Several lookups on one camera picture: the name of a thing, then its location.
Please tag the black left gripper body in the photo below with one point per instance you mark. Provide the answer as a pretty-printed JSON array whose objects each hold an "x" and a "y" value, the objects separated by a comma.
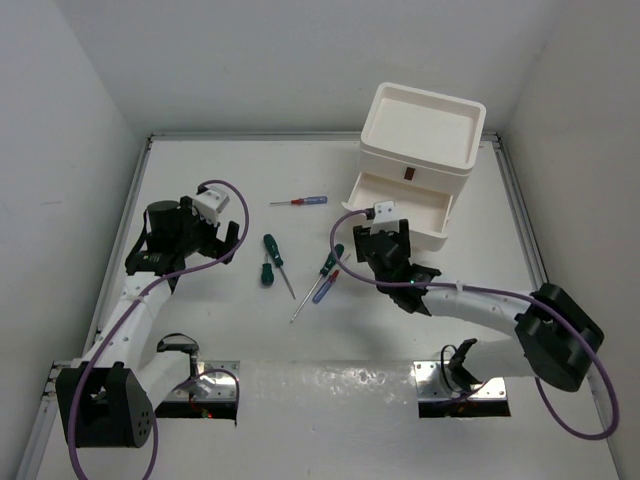
[{"x": 196, "y": 235}]

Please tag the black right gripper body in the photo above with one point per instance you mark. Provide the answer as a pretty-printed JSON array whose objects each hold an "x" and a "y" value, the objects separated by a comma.
[{"x": 401, "y": 237}]

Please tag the green screwdriver long shaft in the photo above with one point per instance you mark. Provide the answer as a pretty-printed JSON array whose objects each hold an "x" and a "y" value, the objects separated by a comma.
[{"x": 324, "y": 271}]

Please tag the white three-drawer storage box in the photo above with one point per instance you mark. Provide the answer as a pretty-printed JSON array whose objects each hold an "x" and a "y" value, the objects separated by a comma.
[{"x": 417, "y": 149}]

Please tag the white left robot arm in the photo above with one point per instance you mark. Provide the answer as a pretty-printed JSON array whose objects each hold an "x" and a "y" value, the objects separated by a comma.
[{"x": 107, "y": 400}]

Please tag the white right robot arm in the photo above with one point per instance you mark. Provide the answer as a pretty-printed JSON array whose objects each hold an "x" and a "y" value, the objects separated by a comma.
[{"x": 471, "y": 363}]

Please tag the stubby green screwdriver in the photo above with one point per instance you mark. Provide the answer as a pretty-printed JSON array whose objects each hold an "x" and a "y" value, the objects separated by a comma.
[{"x": 266, "y": 275}]

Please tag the blue red precision screwdriver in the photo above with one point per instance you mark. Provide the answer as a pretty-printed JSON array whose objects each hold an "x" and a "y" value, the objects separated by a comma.
[{"x": 321, "y": 291}]

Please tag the small blue screwdriver top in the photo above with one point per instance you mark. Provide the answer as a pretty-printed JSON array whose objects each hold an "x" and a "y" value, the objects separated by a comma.
[{"x": 303, "y": 201}]

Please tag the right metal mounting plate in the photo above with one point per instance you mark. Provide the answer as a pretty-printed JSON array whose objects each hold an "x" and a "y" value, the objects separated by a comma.
[{"x": 436, "y": 400}]

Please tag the metal mounting plate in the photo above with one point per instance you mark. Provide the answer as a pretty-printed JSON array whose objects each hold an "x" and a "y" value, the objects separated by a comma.
[
  {"x": 436, "y": 400},
  {"x": 213, "y": 396}
]

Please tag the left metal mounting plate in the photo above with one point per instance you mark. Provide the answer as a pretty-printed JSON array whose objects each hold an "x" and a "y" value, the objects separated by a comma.
[{"x": 213, "y": 396}]

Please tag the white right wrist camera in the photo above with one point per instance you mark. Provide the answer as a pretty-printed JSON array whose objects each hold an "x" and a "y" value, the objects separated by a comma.
[{"x": 385, "y": 219}]

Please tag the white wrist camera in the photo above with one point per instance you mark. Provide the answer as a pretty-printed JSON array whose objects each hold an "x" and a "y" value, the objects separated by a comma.
[
  {"x": 385, "y": 219},
  {"x": 210, "y": 203}
]

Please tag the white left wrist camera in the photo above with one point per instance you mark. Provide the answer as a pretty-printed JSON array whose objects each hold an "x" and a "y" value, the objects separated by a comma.
[{"x": 210, "y": 203}]

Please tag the aluminium frame rail back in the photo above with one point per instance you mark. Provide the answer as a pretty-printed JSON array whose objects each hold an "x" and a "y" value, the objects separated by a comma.
[{"x": 254, "y": 136}]

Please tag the aluminium frame rail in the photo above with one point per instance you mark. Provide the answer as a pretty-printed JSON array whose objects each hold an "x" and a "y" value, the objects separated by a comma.
[
  {"x": 525, "y": 225},
  {"x": 75, "y": 300},
  {"x": 254, "y": 136}
]

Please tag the aluminium frame rail right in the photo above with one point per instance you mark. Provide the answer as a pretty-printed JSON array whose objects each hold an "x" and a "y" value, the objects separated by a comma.
[{"x": 525, "y": 225}]

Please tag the aluminium frame rail left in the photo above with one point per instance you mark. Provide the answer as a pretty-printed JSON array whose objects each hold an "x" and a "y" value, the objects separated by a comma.
[{"x": 75, "y": 300}]

